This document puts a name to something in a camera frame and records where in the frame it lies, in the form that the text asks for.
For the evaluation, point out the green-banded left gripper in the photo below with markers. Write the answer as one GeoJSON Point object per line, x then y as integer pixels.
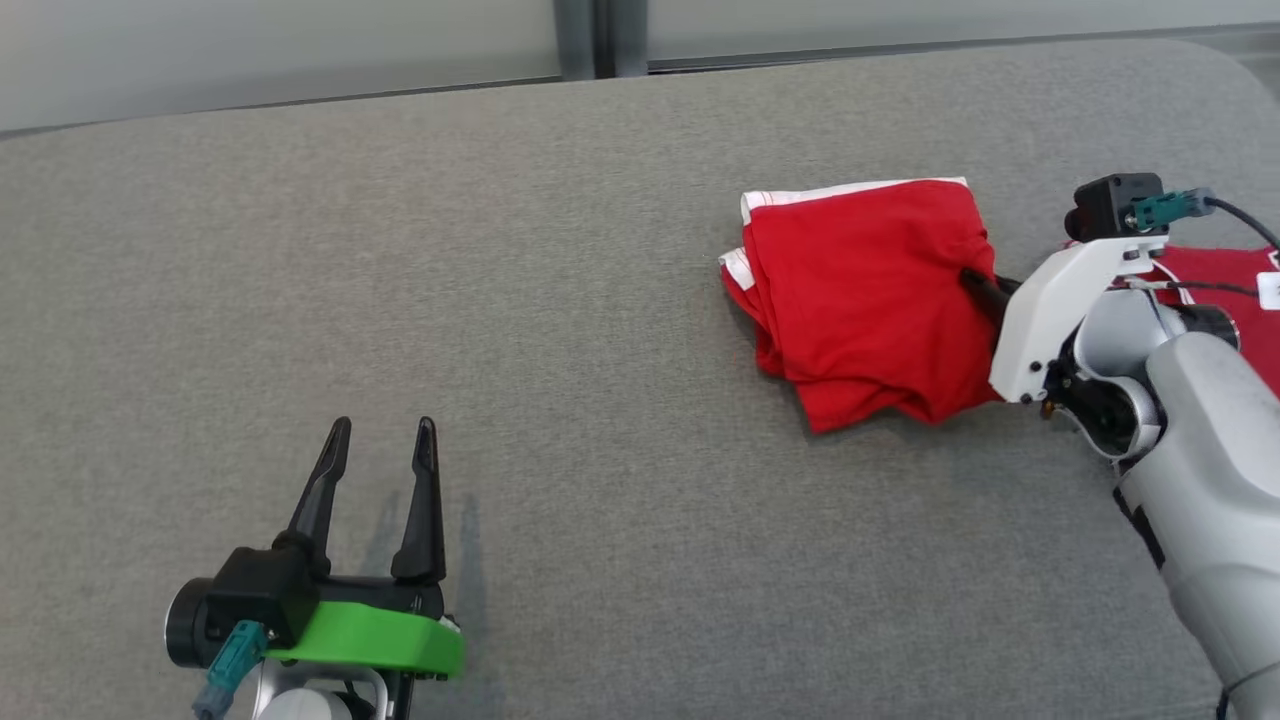
{"type": "Point", "coordinates": [380, 640]}

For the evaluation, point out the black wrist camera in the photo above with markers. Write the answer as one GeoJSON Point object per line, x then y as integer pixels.
{"type": "Point", "coordinates": [1115, 205]}
{"type": "Point", "coordinates": [260, 590]}

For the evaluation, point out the grey fabric sofa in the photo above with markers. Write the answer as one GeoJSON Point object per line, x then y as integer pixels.
{"type": "Point", "coordinates": [500, 300]}

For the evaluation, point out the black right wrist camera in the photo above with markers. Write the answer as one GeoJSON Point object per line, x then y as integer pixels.
{"type": "Point", "coordinates": [1115, 205]}

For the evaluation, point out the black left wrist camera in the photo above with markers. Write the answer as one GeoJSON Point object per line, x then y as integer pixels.
{"type": "Point", "coordinates": [260, 590]}

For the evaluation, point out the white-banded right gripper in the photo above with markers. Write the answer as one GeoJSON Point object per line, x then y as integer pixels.
{"type": "Point", "coordinates": [1045, 310]}

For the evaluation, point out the red white basketball jersey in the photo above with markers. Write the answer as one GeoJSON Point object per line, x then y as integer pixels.
{"type": "Point", "coordinates": [1225, 265]}

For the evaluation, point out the red white-banded shorts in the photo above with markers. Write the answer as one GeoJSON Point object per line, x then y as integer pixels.
{"type": "Point", "coordinates": [860, 300]}

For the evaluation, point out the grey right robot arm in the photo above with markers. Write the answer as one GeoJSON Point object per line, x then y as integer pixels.
{"type": "Point", "coordinates": [1220, 480]}

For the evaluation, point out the grey partition post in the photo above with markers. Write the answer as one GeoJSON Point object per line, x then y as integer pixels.
{"type": "Point", "coordinates": [622, 38]}
{"type": "Point", "coordinates": [575, 40]}

